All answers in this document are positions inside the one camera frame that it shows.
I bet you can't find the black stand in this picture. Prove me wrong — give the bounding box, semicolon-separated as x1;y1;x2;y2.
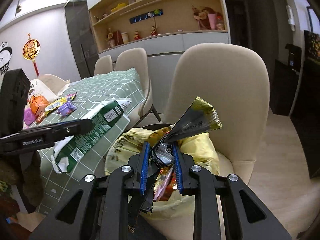
270;43;303;117

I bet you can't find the purple square case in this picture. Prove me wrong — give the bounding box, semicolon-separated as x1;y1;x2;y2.
24;107;37;126

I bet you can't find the plush flower bouquet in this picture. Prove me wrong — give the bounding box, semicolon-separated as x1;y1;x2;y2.
192;4;224;31

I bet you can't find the panda wall clock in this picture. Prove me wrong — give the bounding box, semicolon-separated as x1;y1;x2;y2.
0;41;13;77

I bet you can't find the black gold foil wrapper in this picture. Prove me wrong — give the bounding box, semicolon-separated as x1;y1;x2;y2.
138;96;223;216

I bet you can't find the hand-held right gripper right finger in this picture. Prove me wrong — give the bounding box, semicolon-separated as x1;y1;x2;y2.
172;143;293;240

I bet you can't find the yellow snack wrapper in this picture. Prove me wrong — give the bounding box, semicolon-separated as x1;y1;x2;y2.
44;97;69;112

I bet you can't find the ceiling track light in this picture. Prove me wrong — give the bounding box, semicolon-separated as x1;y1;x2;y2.
15;0;25;16

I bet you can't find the dark glass door cabinet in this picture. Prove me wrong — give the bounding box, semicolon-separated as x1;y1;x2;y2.
63;0;99;79

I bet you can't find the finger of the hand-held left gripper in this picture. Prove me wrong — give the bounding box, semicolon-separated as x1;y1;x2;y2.
24;118;94;137

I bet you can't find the green drink carton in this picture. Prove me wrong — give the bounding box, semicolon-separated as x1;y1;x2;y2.
51;99;133;174

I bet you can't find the black power strip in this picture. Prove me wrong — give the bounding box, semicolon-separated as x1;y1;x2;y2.
129;9;164;24

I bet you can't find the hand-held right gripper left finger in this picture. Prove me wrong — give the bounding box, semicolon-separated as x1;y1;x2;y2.
29;141;151;240

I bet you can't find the fish tank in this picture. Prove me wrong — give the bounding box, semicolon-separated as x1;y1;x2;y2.
303;29;320;63

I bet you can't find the green checked tablecloth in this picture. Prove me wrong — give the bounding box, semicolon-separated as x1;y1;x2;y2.
24;67;147;212

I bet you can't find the pink tube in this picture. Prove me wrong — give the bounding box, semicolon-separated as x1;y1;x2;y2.
208;13;218;30

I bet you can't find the red gold wrapper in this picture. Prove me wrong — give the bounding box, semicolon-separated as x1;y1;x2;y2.
153;166;180;202

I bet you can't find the beige dining chair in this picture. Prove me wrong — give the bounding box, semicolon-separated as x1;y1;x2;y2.
141;43;272;240
115;47;161;130
94;55;114;76

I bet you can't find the red snack wrapper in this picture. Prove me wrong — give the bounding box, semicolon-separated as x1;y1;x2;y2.
35;111;47;124

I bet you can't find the white wall intercom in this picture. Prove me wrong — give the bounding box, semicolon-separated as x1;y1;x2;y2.
286;5;297;32

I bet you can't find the person's left forearm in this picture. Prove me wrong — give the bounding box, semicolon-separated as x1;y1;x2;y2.
0;151;43;214

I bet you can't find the orange snack box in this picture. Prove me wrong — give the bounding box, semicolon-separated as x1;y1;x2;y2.
29;94;50;117

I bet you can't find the wooden shelf cabinet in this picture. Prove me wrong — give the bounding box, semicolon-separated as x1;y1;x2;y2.
85;0;231;56

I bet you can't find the yellow toy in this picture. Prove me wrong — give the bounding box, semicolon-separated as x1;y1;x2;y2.
110;3;128;13

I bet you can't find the red gold wall ornament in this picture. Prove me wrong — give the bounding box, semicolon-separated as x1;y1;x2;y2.
22;33;41;77

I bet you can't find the black cabinet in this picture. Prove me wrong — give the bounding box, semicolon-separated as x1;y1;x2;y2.
289;59;320;179

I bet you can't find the purple plastic toy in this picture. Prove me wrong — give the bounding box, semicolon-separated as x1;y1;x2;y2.
57;98;77;117

